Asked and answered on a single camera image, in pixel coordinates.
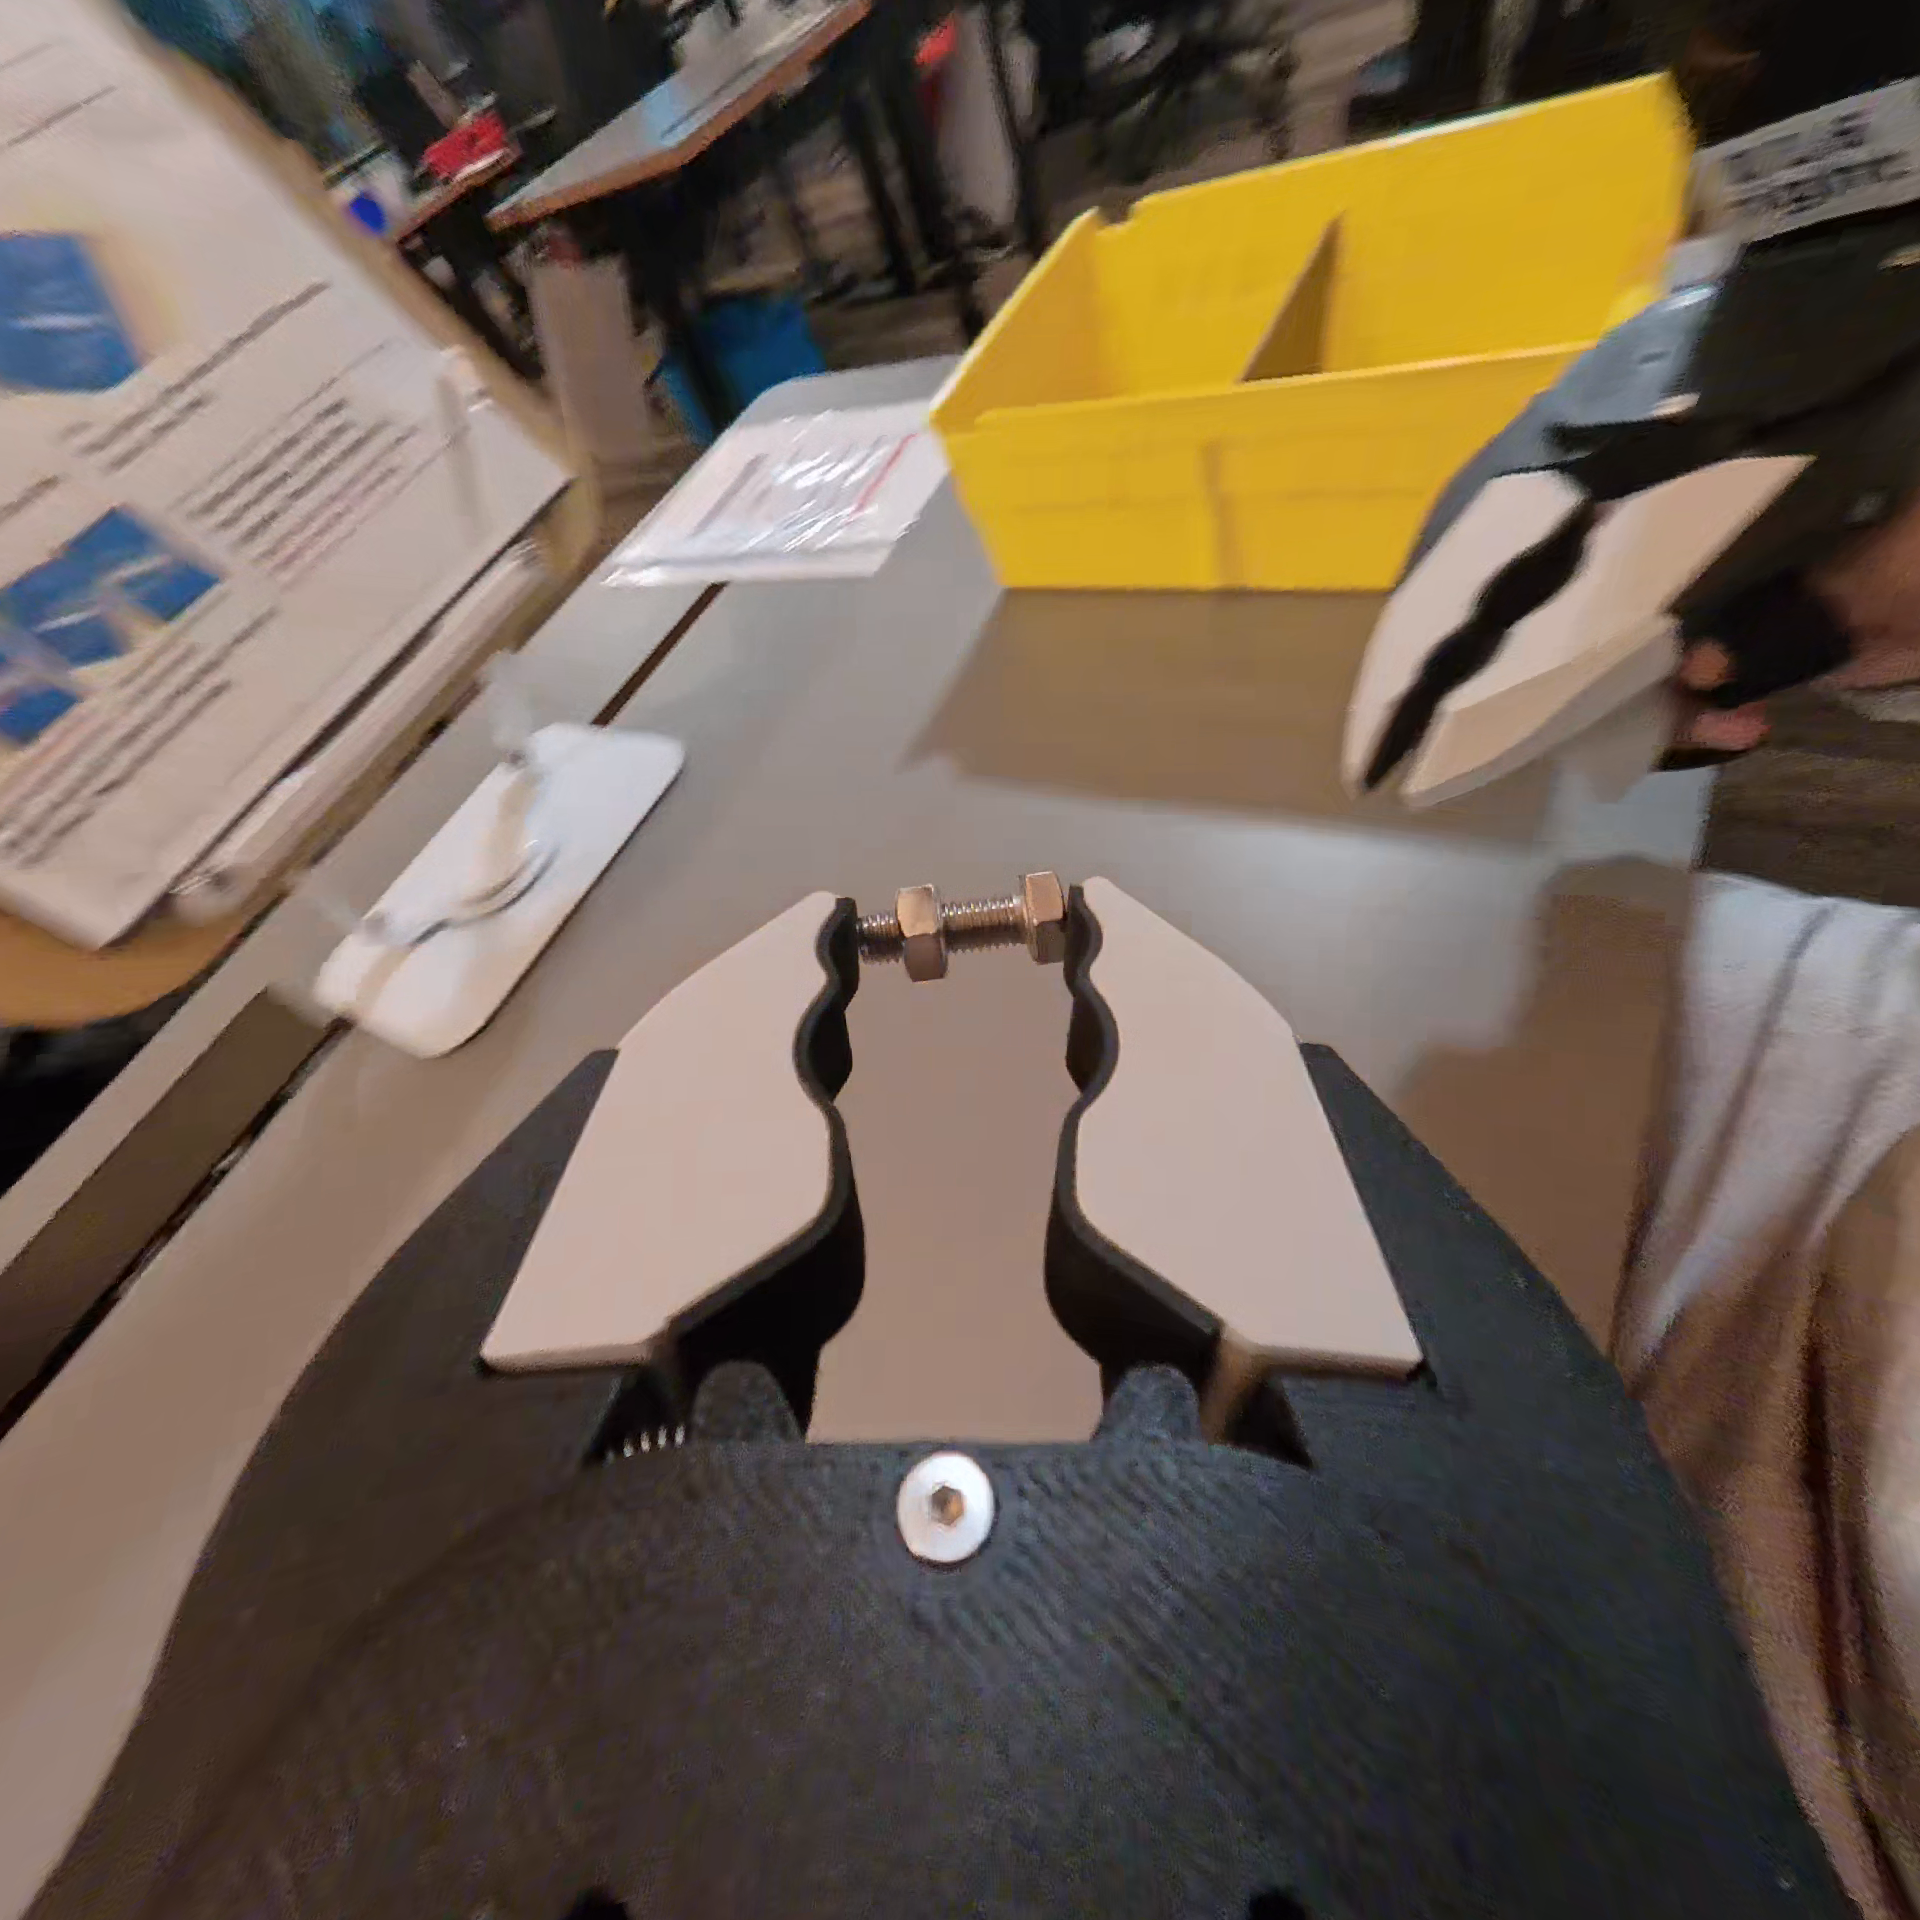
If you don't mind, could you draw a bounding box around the person's grey sweatshirt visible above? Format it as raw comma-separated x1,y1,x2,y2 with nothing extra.
1614,872,1920,1920

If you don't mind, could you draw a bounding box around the steel hex bolt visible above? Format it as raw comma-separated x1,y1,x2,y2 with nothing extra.
857,872,1069,968

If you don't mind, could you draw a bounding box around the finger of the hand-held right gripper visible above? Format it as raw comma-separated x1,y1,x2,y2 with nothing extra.
1343,468,1603,797
1394,455,1822,812

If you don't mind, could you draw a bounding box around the grey desk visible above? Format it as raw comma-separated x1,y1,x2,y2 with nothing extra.
0,364,1719,1920

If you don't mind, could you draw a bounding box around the person's right hand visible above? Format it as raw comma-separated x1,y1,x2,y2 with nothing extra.
1660,503,1920,768

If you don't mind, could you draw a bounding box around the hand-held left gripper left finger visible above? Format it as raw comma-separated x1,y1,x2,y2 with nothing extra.
481,892,869,1440

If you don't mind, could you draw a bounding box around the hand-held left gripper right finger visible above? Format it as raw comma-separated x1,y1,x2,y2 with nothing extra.
1048,877,1421,1446

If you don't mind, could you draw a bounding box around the clear plastic bag with paper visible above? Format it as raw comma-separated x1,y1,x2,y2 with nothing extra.
601,405,950,589

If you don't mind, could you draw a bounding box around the wood-edged table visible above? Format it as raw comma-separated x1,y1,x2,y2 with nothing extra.
488,0,903,301

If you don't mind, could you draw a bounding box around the blue container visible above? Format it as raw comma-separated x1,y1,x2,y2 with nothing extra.
662,289,827,437

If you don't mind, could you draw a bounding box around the white plate with hook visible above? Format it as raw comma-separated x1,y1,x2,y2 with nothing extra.
311,721,688,1062

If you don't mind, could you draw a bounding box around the printed paper poster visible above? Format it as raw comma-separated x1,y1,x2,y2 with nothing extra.
0,0,601,953

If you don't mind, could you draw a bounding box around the yellow plastic bin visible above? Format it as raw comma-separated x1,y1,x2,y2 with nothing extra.
931,72,1697,596

